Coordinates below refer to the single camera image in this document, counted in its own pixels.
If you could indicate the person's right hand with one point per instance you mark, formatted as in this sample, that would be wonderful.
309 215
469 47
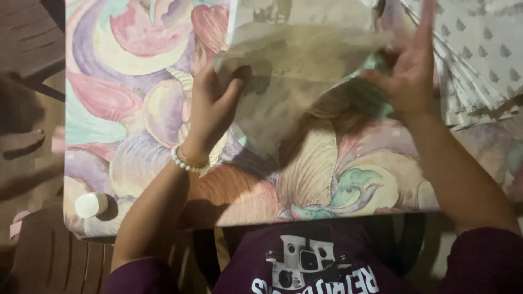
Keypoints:
412 81

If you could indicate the person's left hand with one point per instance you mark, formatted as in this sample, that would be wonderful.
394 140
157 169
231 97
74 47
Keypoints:
206 118

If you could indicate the beige paper sheet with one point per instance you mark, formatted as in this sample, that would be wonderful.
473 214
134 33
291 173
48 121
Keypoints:
294 73

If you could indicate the thin gold bangle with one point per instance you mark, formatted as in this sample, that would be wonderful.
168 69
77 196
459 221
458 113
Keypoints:
192 160

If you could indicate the pastel floral tablecloth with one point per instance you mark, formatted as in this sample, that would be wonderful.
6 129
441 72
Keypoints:
135 102

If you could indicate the stack of leaf-printed paper sheets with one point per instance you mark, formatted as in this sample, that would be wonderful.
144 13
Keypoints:
482 57

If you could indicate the white cylindrical glue stick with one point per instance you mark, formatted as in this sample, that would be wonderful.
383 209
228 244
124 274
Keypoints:
90 204

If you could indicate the maroon printed t-shirt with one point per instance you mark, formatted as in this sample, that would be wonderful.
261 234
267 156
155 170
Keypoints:
310 261

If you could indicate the brown plastic chair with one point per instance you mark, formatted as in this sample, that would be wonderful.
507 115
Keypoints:
28 45
53 253

